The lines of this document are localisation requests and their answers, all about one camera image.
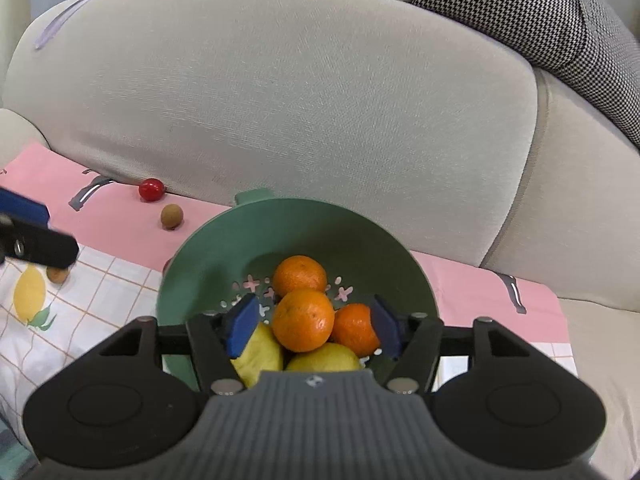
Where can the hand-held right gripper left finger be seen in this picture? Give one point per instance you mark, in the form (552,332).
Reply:
(242,325)

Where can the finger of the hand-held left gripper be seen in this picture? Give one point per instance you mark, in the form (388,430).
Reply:
(22,207)
(42,249)

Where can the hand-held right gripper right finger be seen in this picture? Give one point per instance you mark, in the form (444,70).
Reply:
(385,327)

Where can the small brown round fruit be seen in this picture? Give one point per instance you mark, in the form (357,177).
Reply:
(57,275)
(171,216)

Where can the orange mandarin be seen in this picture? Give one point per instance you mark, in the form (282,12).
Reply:
(299,275)
(355,330)
(303,320)

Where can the yellow-green pear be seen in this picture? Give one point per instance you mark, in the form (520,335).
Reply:
(324,357)
(260,355)

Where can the green plastic colander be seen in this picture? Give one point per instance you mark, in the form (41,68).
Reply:
(310,230)

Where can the lemon print checked cloth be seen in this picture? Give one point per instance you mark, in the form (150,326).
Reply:
(115,285)

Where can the red cherry tomato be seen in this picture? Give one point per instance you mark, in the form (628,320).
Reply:
(150,189)

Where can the lavender ribbon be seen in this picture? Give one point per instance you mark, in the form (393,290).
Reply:
(60,20)

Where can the teal striped cloth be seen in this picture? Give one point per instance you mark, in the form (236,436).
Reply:
(12,442)

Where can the beige sofa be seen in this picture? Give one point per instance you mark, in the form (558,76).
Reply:
(280,100)

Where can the houndstooth cushion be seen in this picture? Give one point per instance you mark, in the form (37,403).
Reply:
(540,25)

